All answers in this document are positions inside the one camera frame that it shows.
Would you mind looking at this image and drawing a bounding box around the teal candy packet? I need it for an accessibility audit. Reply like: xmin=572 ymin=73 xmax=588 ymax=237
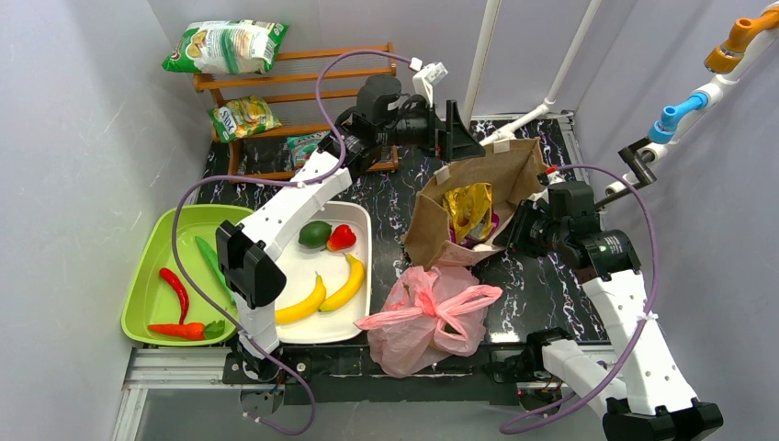
xmin=286 ymin=131 xmax=329 ymax=171

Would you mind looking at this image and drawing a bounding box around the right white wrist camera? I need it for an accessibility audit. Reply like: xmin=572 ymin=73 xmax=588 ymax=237
xmin=536 ymin=166 xmax=567 ymax=187

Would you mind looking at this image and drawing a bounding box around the green cucumber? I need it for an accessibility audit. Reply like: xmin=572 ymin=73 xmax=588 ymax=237
xmin=195 ymin=236 xmax=235 ymax=306

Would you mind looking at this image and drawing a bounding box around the right yellow banana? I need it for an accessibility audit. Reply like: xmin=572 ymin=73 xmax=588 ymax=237
xmin=319 ymin=254 xmax=367 ymax=312

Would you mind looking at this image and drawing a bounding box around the yellow Lays chips bag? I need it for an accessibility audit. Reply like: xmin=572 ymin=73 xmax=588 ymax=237
xmin=442 ymin=182 xmax=493 ymax=241

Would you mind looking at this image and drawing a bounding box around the small red tomato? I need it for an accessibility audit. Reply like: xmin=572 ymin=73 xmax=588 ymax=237
xmin=147 ymin=321 xmax=225 ymax=341

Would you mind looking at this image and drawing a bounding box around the brown burlap tote bag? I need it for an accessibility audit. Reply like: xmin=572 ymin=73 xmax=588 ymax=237
xmin=401 ymin=138 xmax=548 ymax=268

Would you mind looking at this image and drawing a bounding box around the green yellow snack bag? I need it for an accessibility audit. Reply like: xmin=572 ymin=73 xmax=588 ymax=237
xmin=208 ymin=95 xmax=282 ymax=143

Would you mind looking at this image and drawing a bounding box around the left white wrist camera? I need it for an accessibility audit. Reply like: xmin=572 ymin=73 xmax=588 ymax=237
xmin=409 ymin=57 xmax=448 ymax=107

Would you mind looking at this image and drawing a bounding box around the red chili pepper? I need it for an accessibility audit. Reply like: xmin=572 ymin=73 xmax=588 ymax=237
xmin=159 ymin=267 xmax=190 ymax=324

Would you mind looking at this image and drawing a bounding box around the black pipe clamp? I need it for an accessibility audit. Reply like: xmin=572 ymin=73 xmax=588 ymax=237
xmin=595 ymin=137 xmax=657 ymax=211

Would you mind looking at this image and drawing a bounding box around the white rectangular tray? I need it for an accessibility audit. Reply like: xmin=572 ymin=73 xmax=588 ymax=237
xmin=275 ymin=201 xmax=372 ymax=345

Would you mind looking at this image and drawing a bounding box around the green avocado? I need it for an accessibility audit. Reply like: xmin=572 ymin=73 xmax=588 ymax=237
xmin=298 ymin=220 xmax=333 ymax=249

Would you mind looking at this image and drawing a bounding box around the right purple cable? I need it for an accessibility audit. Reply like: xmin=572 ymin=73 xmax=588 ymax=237
xmin=499 ymin=163 xmax=661 ymax=436

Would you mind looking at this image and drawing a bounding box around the green white chips bag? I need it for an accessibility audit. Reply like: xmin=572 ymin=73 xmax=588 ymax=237
xmin=162 ymin=19 xmax=289 ymax=74

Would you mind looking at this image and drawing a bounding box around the purple cable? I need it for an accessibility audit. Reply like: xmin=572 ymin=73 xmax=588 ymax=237
xmin=170 ymin=49 xmax=421 ymax=437
xmin=499 ymin=163 xmax=661 ymax=436

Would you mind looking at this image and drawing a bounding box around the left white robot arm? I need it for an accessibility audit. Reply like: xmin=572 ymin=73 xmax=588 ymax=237
xmin=216 ymin=74 xmax=485 ymax=359

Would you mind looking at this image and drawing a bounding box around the red strawberry toy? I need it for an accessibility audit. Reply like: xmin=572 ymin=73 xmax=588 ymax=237
xmin=326 ymin=224 xmax=356 ymax=252

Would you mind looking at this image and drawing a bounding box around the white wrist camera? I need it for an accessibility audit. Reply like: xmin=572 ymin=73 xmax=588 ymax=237
xmin=536 ymin=166 xmax=567 ymax=187
xmin=409 ymin=57 xmax=448 ymax=107

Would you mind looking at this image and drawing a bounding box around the pink plastic grocery bag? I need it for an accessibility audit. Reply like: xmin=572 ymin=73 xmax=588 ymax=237
xmin=355 ymin=266 xmax=503 ymax=379

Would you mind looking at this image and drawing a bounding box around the yellow banana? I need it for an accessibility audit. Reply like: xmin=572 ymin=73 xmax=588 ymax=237
xmin=275 ymin=274 xmax=327 ymax=324
xmin=319 ymin=254 xmax=367 ymax=312

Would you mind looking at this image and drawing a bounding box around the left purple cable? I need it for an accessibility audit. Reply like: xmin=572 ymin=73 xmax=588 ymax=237
xmin=170 ymin=49 xmax=421 ymax=437

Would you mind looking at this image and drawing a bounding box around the orange pipe valve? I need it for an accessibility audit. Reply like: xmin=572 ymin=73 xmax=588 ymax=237
xmin=704 ymin=17 xmax=762 ymax=74

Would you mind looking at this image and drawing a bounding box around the lower left yellow banana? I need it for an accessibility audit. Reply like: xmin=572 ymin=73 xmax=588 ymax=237
xmin=275 ymin=274 xmax=327 ymax=324

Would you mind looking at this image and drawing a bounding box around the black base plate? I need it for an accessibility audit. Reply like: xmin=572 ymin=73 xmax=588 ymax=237
xmin=221 ymin=340 xmax=587 ymax=408

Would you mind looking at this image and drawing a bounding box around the white PVC pipe frame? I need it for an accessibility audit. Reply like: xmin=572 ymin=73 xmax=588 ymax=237
xmin=448 ymin=1 xmax=767 ymax=170

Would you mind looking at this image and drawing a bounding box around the purple grape candy packet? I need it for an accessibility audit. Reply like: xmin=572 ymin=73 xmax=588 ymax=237
xmin=448 ymin=211 xmax=500 ymax=249

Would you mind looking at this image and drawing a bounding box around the wooden shelf rack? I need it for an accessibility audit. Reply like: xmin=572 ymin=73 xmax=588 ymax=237
xmin=192 ymin=42 xmax=401 ymax=183

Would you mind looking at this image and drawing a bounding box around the blue pipe valve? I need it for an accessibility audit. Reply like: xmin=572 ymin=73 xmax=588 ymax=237
xmin=648 ymin=92 xmax=709 ymax=144

